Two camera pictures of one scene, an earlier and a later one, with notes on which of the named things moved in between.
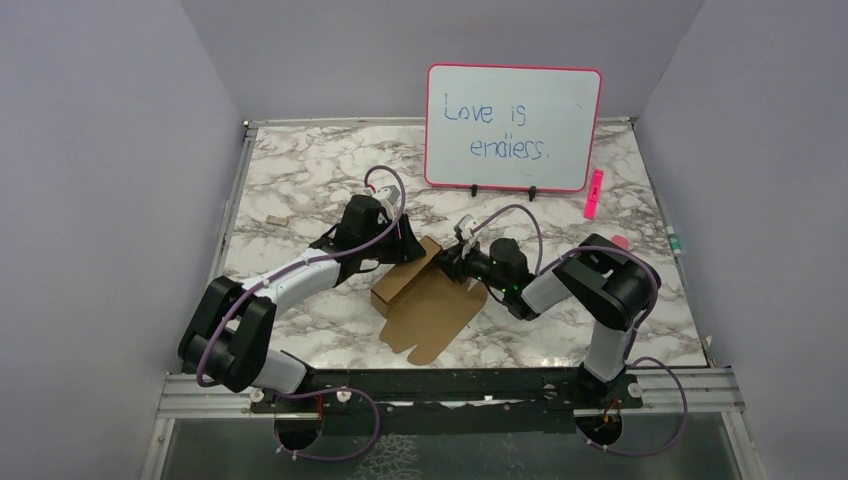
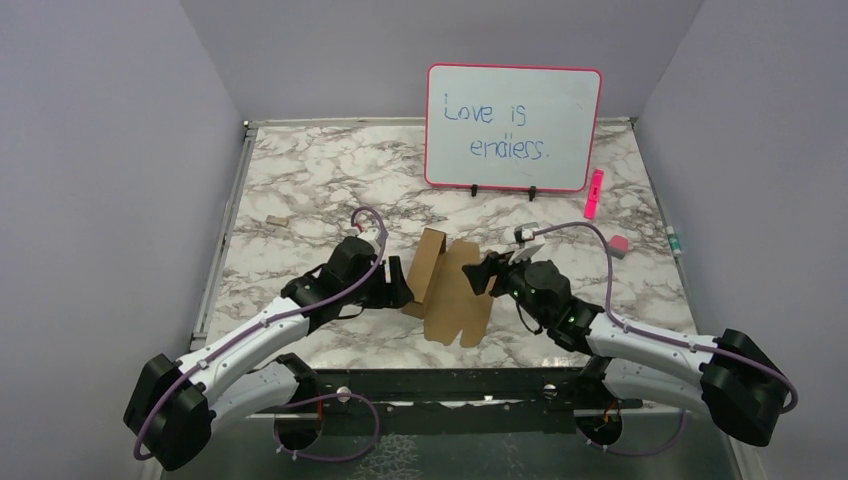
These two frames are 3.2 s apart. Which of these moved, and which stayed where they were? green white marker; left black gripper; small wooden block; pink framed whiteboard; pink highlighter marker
Moved: left black gripper
Stayed: green white marker; pink highlighter marker; pink framed whiteboard; small wooden block
